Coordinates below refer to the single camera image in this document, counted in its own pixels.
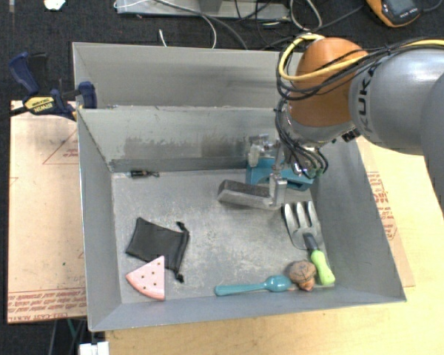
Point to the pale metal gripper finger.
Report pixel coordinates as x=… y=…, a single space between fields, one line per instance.
x=278 y=192
x=262 y=148

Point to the blue block-shaped object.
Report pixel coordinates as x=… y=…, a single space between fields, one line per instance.
x=257 y=174

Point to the grey block with dark face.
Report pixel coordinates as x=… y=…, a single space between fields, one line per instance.
x=244 y=194

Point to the grey metal bin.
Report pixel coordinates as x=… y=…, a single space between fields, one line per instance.
x=214 y=235

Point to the brown toy acorn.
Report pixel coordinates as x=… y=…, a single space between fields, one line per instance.
x=302 y=272

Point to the teal plastic spoon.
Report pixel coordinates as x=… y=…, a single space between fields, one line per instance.
x=244 y=288

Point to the pink toy watermelon slice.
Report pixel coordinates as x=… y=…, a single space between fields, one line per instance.
x=149 y=279

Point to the brown cardboard board red print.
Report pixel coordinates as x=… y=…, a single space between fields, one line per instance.
x=44 y=216

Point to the black cylinder on white bracket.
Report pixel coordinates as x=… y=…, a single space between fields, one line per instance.
x=349 y=136

